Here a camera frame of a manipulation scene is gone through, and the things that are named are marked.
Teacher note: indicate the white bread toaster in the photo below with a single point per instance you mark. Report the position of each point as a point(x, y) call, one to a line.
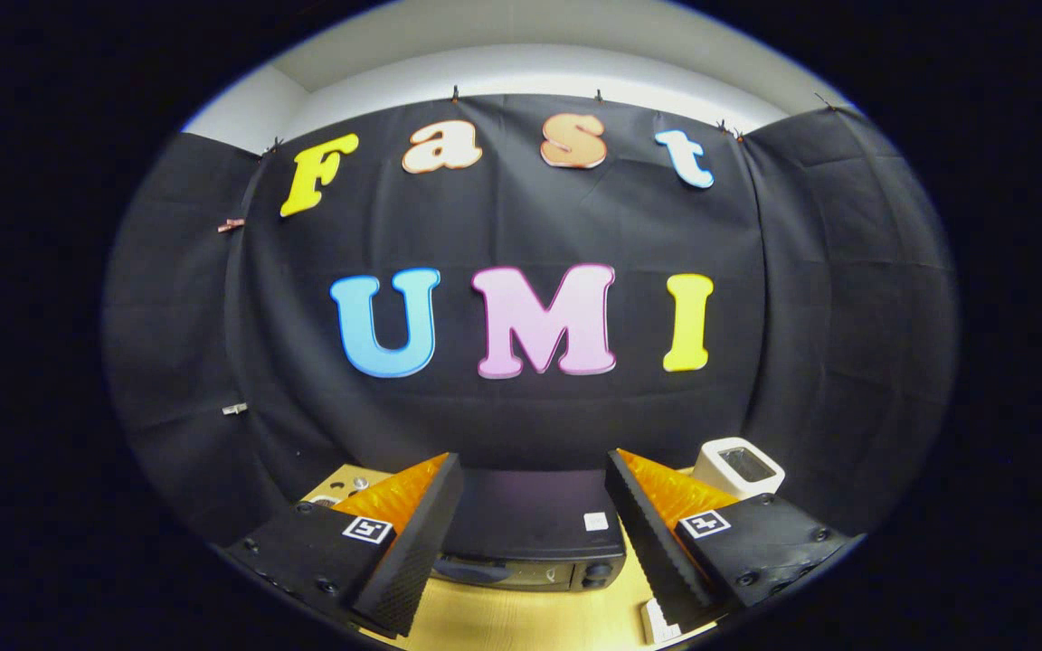
point(711, 470)

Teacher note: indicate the row of black clips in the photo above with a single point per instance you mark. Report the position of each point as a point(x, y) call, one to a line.
point(455, 94)

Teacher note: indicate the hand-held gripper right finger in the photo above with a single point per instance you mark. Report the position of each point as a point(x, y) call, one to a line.
point(657, 551)

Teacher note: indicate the white rectangular plate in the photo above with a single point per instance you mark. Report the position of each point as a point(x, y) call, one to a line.
point(657, 624)

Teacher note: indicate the black toaster oven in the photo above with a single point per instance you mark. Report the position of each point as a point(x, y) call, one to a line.
point(530, 515)

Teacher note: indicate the black backdrop cloth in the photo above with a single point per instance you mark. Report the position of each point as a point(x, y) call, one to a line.
point(521, 217)

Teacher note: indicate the pink clothes peg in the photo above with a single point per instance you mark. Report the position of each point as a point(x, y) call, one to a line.
point(232, 225)

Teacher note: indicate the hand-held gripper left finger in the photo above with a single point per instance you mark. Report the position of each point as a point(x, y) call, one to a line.
point(412, 561)

